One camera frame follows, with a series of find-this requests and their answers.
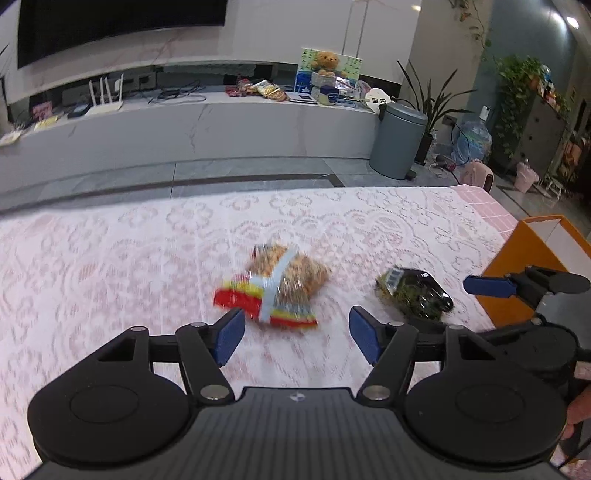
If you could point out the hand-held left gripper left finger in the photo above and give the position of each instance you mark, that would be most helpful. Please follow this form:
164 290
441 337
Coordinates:
229 336

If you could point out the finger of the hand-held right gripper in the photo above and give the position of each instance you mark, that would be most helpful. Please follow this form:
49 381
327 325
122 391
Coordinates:
512 330
489 286

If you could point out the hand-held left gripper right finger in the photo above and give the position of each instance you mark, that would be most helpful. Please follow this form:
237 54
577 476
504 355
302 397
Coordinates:
364 334

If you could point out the orange cardboard box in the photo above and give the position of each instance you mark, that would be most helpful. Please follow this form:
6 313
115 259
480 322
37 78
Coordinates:
517 249

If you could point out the dark green seaweed packet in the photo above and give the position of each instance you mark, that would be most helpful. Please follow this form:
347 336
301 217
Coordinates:
413 295

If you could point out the clear snack bag red-yellow label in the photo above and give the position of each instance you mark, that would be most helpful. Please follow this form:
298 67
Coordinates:
281 281

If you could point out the person's right hand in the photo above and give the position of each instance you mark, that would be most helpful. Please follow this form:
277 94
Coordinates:
581 408

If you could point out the pink plastic container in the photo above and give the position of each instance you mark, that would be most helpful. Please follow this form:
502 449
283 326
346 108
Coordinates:
478 175

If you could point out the pink bottle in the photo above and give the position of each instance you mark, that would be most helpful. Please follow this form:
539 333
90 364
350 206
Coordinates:
526 177

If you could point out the pink lace tablecloth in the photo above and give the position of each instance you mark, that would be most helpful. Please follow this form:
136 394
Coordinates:
138 258

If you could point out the small stool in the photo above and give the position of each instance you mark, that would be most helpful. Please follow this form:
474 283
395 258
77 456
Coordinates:
554 184

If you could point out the blue water bottle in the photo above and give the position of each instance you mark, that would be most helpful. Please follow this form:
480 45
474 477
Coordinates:
473 141

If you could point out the dark cabinet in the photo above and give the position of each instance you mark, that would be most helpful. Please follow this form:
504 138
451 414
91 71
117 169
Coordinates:
535 134

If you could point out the grey trash bin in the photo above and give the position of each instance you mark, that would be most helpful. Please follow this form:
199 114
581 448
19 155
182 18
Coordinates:
397 141

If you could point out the long-leaf potted plant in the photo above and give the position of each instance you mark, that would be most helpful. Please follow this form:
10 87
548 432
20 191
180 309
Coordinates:
434 106

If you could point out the green ivy plant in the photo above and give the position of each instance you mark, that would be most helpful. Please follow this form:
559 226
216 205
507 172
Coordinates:
519 92

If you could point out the white tv console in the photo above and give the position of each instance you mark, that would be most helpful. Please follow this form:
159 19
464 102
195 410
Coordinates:
207 124

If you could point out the white round device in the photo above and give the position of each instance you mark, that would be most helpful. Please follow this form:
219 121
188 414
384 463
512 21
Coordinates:
379 99

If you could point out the jar with blue lid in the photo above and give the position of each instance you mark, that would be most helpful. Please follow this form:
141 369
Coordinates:
328 96

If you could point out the pile of snack packets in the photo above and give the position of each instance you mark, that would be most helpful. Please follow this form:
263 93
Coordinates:
261 88

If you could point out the blue carton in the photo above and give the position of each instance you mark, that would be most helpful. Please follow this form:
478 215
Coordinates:
304 82

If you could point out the white router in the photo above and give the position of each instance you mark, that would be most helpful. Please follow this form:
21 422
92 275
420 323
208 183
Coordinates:
105 99

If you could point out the dark set-top box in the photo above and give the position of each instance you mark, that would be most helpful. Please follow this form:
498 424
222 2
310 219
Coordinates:
78 110

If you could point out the yellow booklet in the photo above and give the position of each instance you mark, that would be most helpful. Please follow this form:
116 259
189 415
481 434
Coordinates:
46 122

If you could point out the black television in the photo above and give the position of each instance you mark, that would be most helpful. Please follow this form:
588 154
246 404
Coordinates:
115 23

